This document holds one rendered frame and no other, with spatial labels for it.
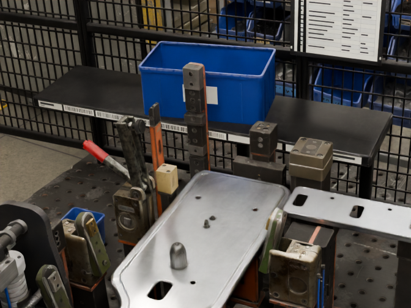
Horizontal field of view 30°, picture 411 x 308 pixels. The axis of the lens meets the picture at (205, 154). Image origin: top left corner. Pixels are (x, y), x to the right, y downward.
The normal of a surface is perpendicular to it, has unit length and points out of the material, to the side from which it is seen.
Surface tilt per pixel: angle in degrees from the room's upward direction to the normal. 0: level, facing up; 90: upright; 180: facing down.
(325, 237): 0
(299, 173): 89
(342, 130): 0
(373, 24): 90
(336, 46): 90
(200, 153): 90
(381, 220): 0
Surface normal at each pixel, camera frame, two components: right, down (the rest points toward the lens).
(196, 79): -0.41, 0.48
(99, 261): 0.88, -0.01
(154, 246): -0.05, -0.86
